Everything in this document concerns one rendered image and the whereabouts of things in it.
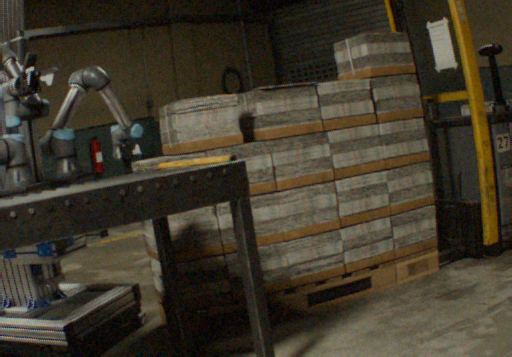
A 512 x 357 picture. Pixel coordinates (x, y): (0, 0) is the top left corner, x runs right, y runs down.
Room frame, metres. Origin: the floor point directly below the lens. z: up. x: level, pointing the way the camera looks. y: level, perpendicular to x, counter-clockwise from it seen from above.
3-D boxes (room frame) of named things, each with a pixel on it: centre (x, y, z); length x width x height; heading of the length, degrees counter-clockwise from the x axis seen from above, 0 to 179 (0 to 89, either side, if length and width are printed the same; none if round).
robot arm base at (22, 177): (2.68, 1.03, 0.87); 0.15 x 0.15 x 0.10
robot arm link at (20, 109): (2.42, 0.91, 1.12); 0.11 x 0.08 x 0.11; 140
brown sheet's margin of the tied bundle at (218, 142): (3.09, 0.20, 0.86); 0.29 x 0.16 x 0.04; 109
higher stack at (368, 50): (3.51, -0.70, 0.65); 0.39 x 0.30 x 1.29; 19
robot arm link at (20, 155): (2.67, 1.04, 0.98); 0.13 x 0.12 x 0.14; 140
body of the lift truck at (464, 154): (3.77, -1.46, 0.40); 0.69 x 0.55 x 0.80; 19
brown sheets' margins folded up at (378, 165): (3.27, -0.02, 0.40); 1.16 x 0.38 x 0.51; 109
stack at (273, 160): (3.27, -0.01, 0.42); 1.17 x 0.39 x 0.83; 109
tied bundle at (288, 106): (3.32, -0.13, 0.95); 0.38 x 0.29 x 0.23; 19
